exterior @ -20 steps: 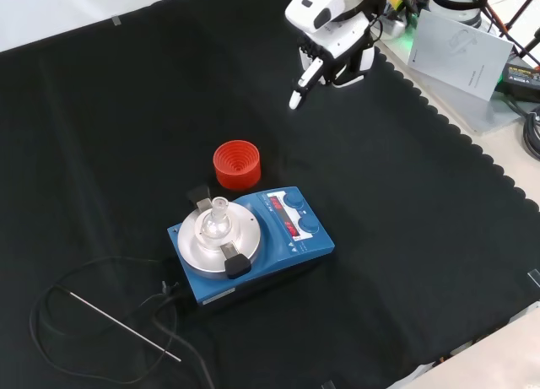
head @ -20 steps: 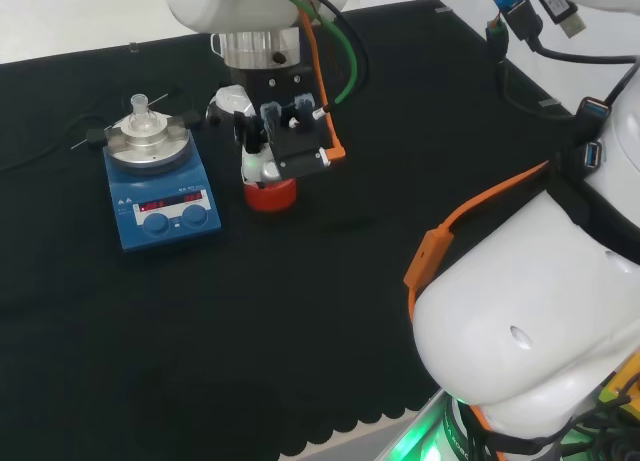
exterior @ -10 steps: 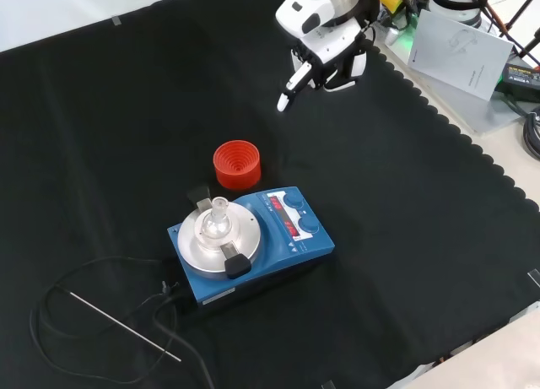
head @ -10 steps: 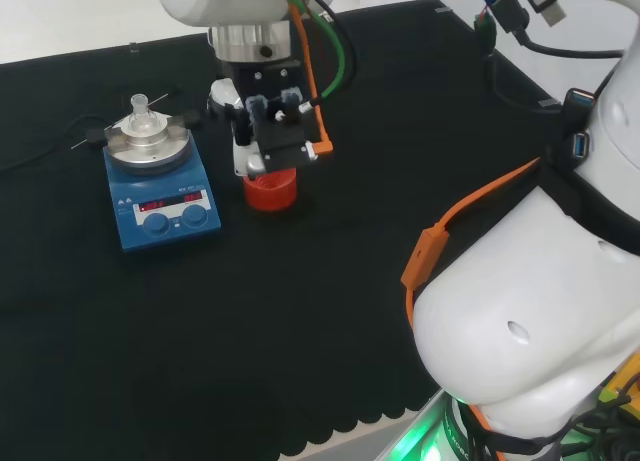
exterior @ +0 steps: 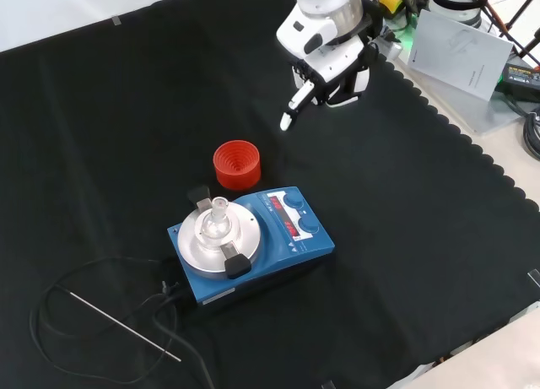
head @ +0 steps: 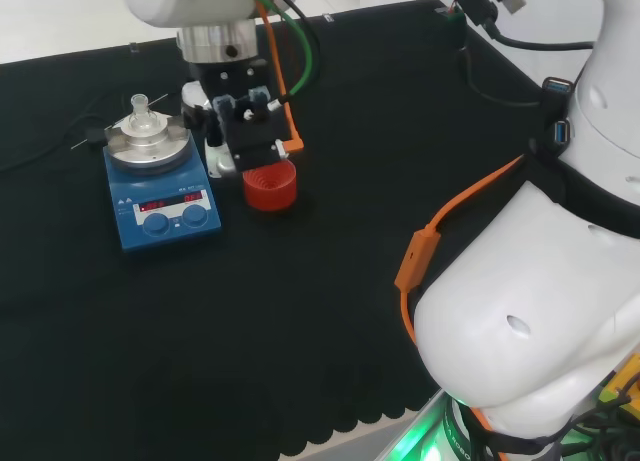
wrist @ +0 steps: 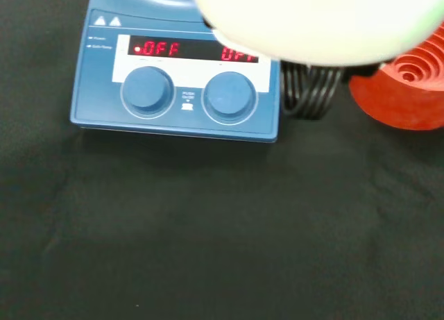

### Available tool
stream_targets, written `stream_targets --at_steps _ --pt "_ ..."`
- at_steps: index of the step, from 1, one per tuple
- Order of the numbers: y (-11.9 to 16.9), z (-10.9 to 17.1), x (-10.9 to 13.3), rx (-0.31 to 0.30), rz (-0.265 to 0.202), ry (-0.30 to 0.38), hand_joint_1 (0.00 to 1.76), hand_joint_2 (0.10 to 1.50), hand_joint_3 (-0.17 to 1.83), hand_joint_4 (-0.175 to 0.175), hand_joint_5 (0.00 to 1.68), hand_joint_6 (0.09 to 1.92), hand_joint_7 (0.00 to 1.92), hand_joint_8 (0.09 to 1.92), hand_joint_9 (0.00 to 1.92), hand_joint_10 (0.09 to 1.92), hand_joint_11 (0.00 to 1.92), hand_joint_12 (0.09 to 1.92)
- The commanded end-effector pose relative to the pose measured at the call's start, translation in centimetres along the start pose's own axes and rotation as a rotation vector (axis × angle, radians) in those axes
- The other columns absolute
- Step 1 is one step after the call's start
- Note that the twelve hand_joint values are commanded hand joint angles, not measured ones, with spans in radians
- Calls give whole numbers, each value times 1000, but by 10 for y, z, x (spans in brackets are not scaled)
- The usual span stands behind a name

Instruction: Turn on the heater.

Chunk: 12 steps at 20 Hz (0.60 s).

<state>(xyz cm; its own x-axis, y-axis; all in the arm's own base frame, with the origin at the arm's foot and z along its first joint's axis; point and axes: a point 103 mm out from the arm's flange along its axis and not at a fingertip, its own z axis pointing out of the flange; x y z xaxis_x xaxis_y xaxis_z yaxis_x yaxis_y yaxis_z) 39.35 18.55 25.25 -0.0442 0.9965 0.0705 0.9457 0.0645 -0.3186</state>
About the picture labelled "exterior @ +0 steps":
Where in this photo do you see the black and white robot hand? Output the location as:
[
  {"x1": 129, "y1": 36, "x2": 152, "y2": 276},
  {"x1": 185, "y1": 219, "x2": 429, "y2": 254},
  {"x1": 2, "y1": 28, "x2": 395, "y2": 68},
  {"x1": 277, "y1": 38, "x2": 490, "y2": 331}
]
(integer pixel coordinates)
[{"x1": 276, "y1": 8, "x2": 379, "y2": 132}]

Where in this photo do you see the heater with blue base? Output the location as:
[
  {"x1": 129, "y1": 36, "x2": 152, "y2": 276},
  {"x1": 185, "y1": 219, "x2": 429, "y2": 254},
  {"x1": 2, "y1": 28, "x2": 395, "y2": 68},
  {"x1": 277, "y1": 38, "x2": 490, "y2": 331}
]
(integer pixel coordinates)
[{"x1": 167, "y1": 186, "x2": 338, "y2": 310}]

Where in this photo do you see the yellow stop button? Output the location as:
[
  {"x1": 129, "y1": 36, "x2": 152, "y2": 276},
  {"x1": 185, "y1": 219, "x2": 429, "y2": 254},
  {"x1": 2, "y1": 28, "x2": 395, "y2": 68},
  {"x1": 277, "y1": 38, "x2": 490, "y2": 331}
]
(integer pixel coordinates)
[{"x1": 377, "y1": 0, "x2": 413, "y2": 17}]

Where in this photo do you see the pale board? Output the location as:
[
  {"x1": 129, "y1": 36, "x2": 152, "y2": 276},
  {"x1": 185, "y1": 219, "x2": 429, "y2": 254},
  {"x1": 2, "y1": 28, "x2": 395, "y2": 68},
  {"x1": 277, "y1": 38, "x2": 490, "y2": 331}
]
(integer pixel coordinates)
[{"x1": 407, "y1": 9, "x2": 516, "y2": 102}]

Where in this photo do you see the red ribbed flask holder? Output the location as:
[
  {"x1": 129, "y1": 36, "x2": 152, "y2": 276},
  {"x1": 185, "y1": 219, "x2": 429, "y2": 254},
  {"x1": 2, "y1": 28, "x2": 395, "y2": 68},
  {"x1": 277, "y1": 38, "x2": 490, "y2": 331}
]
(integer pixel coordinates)
[{"x1": 212, "y1": 139, "x2": 262, "y2": 191}]

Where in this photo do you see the black cloth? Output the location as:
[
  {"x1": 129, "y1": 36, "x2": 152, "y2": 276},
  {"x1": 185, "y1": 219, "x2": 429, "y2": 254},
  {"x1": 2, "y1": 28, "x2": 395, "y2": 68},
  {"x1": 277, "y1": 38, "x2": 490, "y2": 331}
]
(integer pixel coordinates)
[{"x1": 0, "y1": 0, "x2": 540, "y2": 389}]

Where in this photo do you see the black tripod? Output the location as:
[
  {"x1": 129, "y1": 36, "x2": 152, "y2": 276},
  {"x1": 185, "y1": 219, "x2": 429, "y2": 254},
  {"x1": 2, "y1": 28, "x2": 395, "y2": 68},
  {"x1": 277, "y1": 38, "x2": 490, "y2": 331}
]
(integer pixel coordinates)
[{"x1": 476, "y1": 0, "x2": 540, "y2": 69}]

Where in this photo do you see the black power adapter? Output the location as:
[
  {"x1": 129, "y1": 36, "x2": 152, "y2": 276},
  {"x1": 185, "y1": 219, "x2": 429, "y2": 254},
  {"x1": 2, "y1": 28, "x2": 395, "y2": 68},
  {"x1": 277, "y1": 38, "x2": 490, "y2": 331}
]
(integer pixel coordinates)
[{"x1": 499, "y1": 62, "x2": 540, "y2": 103}]

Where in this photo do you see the small round-bottom glass flask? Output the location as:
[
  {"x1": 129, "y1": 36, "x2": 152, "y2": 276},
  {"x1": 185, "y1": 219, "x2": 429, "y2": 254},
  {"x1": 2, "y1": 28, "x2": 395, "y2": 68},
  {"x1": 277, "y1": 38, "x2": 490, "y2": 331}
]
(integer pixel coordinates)
[{"x1": 201, "y1": 197, "x2": 232, "y2": 238}]

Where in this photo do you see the thin metal probe rod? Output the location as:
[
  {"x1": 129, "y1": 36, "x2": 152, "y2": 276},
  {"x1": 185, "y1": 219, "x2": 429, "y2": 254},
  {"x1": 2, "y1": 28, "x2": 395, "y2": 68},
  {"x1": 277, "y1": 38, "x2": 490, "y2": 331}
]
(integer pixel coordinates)
[{"x1": 62, "y1": 289, "x2": 182, "y2": 363}]

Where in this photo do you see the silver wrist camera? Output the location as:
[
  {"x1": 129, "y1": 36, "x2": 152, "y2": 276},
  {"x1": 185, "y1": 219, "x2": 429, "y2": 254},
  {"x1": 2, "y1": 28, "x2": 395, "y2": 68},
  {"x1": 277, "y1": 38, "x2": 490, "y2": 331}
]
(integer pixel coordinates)
[{"x1": 379, "y1": 37, "x2": 407, "y2": 62}]

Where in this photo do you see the grey metal base plate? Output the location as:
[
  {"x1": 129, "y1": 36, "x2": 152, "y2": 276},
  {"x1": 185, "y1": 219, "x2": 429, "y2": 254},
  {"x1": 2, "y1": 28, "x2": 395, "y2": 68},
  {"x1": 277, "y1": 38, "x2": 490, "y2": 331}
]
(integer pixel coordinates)
[{"x1": 379, "y1": 8, "x2": 527, "y2": 136}]

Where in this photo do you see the coiled black cable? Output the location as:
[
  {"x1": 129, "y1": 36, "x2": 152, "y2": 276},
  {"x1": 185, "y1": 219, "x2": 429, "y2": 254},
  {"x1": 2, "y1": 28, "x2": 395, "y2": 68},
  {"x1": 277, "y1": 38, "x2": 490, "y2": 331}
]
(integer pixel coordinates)
[{"x1": 522, "y1": 105, "x2": 540, "y2": 160}]

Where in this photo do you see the black heater cable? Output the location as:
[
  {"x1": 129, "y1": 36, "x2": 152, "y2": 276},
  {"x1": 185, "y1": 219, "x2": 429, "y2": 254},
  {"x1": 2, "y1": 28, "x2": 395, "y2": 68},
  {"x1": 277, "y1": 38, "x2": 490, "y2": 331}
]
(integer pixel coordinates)
[{"x1": 29, "y1": 256, "x2": 216, "y2": 389}]

